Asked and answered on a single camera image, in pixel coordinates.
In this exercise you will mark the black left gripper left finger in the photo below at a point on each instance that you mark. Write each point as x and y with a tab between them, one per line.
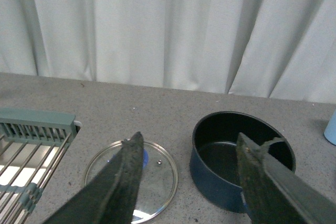
112	194

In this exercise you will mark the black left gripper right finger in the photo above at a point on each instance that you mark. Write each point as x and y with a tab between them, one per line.
272	192

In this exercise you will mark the glass pot lid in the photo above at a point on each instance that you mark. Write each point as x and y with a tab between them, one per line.
158	183

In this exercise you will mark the dark blue saucepan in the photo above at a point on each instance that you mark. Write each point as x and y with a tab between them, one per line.
213	163

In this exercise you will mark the light blue cup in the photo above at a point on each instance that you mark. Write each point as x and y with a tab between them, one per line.
330	130

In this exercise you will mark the green dish drying rack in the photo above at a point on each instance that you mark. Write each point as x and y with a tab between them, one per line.
32	145

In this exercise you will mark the white curtain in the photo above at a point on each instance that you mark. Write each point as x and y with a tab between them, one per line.
281	49

